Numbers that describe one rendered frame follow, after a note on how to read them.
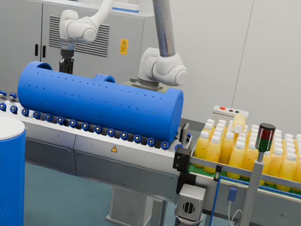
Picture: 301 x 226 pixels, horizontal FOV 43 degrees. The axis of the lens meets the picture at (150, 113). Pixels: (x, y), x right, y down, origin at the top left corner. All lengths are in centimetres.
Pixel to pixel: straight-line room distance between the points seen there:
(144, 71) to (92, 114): 68
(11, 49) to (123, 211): 223
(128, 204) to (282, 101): 253
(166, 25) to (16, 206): 129
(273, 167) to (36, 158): 133
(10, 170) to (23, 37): 255
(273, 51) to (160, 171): 293
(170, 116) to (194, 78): 295
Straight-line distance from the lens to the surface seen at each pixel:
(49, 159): 230
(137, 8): 379
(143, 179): 207
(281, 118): 478
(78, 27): 202
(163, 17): 230
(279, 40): 461
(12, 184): 187
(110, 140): 204
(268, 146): 159
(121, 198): 288
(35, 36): 412
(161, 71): 242
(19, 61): 428
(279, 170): 191
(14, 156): 181
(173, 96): 191
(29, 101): 219
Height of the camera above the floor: 173
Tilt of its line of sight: 19 degrees down
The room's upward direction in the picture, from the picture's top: 8 degrees clockwise
